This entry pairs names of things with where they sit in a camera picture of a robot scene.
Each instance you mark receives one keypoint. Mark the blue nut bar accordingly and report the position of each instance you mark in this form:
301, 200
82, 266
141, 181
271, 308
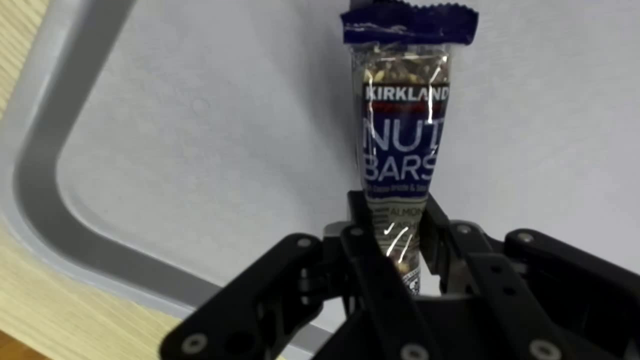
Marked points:
402, 140

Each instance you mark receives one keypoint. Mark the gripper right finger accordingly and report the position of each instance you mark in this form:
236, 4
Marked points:
530, 280

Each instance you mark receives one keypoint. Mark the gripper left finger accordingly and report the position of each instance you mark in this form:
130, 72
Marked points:
280, 295

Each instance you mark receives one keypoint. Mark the grey plastic tray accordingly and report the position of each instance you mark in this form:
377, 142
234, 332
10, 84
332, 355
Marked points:
210, 150

